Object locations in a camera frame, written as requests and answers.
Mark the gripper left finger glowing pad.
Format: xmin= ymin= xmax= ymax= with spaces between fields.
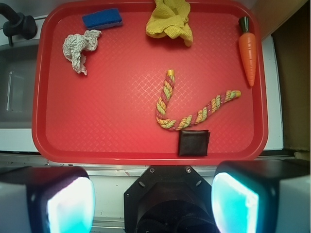
xmin=0 ymin=166 xmax=95 ymax=233

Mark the brown cardboard box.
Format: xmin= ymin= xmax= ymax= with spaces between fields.
xmin=272 ymin=1 xmax=311 ymax=151

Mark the yellow cloth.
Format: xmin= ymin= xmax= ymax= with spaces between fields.
xmin=145 ymin=0 xmax=193 ymax=47

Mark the blue sponge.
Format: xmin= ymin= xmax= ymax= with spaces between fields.
xmin=82 ymin=8 xmax=123 ymax=30

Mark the grey faucet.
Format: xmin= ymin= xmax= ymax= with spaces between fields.
xmin=0 ymin=3 xmax=37 ymax=47

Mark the grey sink basin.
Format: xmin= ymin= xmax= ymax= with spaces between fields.
xmin=0 ymin=39 xmax=39 ymax=129

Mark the multicolour twisted rope toy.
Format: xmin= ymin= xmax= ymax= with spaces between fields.
xmin=155 ymin=69 xmax=242 ymax=131

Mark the black leather wallet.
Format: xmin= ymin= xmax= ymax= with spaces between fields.
xmin=178 ymin=130 xmax=210 ymax=156

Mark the crumpled white paper towel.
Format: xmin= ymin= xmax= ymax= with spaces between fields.
xmin=62 ymin=30 xmax=102 ymax=76

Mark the orange toy carrot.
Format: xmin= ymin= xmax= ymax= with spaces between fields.
xmin=238 ymin=17 xmax=257 ymax=87

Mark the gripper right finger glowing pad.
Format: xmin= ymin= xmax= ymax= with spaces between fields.
xmin=211 ymin=160 xmax=311 ymax=233

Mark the red plastic tray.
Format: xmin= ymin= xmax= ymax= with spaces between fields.
xmin=32 ymin=0 xmax=268 ymax=165

